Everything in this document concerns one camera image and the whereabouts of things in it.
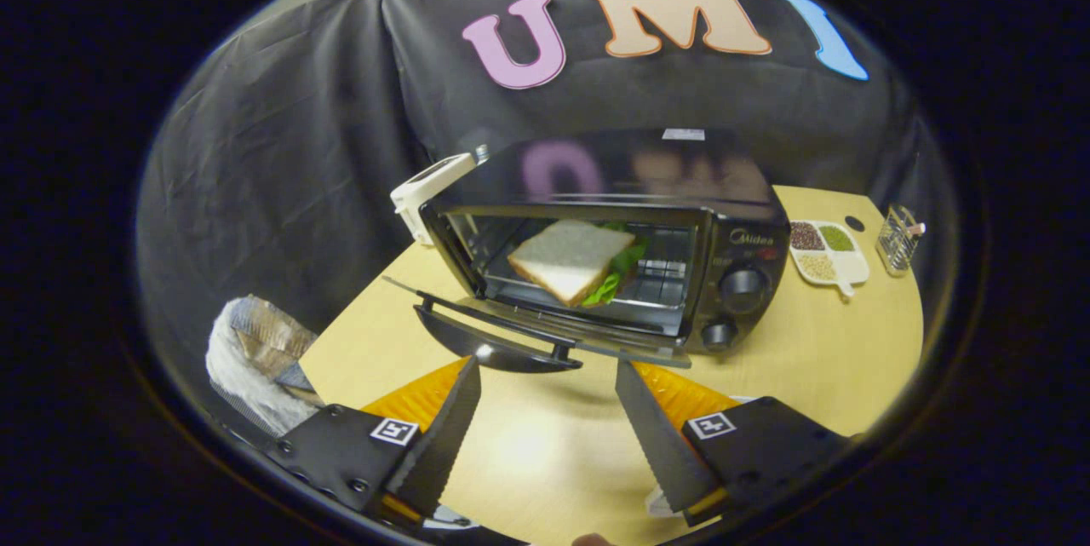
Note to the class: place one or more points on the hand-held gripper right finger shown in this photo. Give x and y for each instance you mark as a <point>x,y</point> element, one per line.
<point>651,435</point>

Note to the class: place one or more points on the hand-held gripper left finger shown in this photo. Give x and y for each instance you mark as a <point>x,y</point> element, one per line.
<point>443,439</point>

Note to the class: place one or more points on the white bread lettuce sandwich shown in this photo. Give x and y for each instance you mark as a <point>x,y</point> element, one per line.
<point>566,256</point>

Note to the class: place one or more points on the black toaster oven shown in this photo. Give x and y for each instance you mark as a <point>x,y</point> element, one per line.
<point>749,248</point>

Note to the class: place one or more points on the white rectangular tray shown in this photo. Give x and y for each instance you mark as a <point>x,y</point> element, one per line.
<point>660,502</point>

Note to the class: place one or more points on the white furry cloth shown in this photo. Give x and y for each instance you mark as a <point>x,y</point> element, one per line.
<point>247,384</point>

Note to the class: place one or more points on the brown patterned cushion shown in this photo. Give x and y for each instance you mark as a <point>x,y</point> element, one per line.
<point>268,333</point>

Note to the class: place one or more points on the white boxy appliance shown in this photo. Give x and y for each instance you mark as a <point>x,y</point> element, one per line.
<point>426,188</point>

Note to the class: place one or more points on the white divided plate with grains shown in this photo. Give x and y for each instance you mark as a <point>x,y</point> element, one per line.
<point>828,255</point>

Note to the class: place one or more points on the black round table grommet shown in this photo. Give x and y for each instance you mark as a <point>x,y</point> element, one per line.
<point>854,223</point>

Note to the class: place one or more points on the black backdrop cloth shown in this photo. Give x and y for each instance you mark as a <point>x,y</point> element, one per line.
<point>281,146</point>

